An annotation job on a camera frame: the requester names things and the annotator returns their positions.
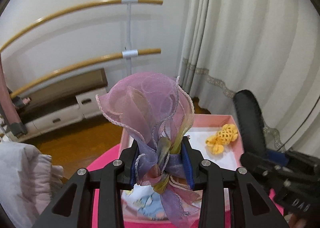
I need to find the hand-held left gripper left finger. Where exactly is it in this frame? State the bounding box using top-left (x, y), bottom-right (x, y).
top-left (31, 140), bottom-right (140, 228)

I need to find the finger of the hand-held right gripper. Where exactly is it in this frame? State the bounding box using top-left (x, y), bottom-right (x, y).
top-left (240, 152), bottom-right (291, 191)
top-left (265, 151), bottom-right (300, 168)

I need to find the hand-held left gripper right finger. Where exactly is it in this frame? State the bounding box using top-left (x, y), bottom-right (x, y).
top-left (181, 136), bottom-right (285, 228)

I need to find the yellow crochet bow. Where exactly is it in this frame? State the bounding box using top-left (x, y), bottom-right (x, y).
top-left (205, 123), bottom-right (237, 156)

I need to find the black hair brush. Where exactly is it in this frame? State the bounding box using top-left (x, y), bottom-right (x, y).
top-left (232, 89), bottom-right (267, 158)

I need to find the pink cardboard box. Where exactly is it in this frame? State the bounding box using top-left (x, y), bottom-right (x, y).
top-left (119, 114), bottom-right (245, 223)

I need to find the pink purple organza bow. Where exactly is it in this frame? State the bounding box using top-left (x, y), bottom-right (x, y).
top-left (96, 72), bottom-right (202, 228)

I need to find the white brown low cabinet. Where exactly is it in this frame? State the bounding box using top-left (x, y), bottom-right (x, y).
top-left (15, 68), bottom-right (112, 141)

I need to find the white pink quilt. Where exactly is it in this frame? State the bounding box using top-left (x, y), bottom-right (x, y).
top-left (0, 142), bottom-right (64, 218)

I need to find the small pink grey object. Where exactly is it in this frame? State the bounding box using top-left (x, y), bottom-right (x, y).
top-left (11, 95), bottom-right (32, 108)

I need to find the cream curtain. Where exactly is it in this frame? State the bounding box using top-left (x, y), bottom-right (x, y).
top-left (176, 0), bottom-right (320, 153)

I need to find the white barre stand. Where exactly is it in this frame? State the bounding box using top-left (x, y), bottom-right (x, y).
top-left (121, 0), bottom-right (139, 78)

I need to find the black cable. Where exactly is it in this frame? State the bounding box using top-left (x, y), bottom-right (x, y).
top-left (280, 108), bottom-right (320, 151)

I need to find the short wooden barre rail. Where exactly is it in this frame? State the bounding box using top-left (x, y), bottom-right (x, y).
top-left (10, 48), bottom-right (162, 99)

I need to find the pink grey padded frame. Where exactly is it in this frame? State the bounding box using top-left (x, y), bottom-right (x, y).
top-left (0, 53), bottom-right (28, 139)

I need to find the long wooden barre rail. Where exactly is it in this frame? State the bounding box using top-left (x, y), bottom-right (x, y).
top-left (0, 0), bottom-right (163, 54)

